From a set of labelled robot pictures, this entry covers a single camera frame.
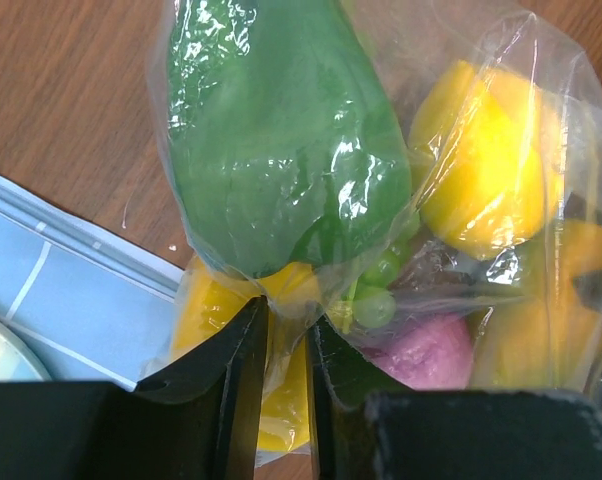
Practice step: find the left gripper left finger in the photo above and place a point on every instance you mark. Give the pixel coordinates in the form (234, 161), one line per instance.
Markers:
(197, 418)

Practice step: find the yellow fake lemon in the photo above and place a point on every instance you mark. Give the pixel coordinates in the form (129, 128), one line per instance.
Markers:
(488, 159)

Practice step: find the orange fake fruit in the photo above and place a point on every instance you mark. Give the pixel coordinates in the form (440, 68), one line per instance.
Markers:
(549, 339)

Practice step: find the clear zip top bag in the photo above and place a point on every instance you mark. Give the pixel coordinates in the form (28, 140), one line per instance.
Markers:
(411, 44)

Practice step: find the yellow fake bell pepper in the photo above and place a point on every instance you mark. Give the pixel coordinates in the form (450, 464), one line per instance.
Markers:
(207, 302)

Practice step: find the cream floral plate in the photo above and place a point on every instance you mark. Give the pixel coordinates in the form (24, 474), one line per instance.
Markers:
(18, 363)

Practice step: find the dark green fake pepper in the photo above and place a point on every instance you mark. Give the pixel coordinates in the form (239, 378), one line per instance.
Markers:
(282, 142)

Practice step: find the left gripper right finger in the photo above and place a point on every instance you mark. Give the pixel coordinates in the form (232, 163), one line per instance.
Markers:
(366, 425)

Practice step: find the blue checked cloth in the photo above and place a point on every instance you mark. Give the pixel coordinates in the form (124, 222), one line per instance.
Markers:
(89, 304)

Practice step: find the green fake grapes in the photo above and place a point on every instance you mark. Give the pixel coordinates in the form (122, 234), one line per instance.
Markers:
(374, 305)

